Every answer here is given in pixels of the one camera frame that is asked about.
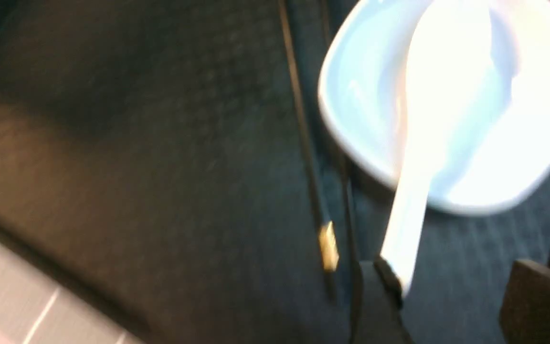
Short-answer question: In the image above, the black chopstick gold band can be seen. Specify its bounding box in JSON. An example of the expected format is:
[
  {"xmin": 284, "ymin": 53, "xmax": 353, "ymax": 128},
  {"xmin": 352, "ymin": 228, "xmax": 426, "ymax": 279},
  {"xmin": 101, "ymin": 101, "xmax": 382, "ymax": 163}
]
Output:
[{"xmin": 277, "ymin": 0, "xmax": 340, "ymax": 304}]

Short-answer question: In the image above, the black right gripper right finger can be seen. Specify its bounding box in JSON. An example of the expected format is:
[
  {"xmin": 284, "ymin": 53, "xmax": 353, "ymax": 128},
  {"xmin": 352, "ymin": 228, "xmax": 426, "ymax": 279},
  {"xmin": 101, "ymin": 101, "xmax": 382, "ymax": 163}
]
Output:
[{"xmin": 498, "ymin": 259, "xmax": 550, "ymax": 344}]

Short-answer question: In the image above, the black plastic serving tray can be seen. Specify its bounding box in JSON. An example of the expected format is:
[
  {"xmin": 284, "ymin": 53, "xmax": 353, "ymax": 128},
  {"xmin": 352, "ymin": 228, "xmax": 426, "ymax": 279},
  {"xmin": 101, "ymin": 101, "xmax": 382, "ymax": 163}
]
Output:
[{"xmin": 0, "ymin": 0, "xmax": 550, "ymax": 344}]

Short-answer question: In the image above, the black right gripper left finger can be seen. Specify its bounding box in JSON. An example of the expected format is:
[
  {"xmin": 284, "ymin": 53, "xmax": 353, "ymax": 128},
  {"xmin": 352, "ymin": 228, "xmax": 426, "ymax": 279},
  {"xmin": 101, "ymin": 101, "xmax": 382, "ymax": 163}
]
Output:
[{"xmin": 350, "ymin": 258, "xmax": 413, "ymax": 344}]

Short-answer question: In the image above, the small white square dish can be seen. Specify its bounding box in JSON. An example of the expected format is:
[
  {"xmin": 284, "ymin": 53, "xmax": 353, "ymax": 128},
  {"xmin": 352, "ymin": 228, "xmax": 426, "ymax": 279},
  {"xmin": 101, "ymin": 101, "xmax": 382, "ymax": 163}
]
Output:
[{"xmin": 318, "ymin": 0, "xmax": 550, "ymax": 215}]

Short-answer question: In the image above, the white ceramic soup spoon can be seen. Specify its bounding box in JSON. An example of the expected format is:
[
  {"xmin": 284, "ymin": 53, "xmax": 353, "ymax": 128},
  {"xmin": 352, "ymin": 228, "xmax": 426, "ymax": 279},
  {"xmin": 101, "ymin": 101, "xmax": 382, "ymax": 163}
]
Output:
[{"xmin": 380, "ymin": 0, "xmax": 502, "ymax": 296}]

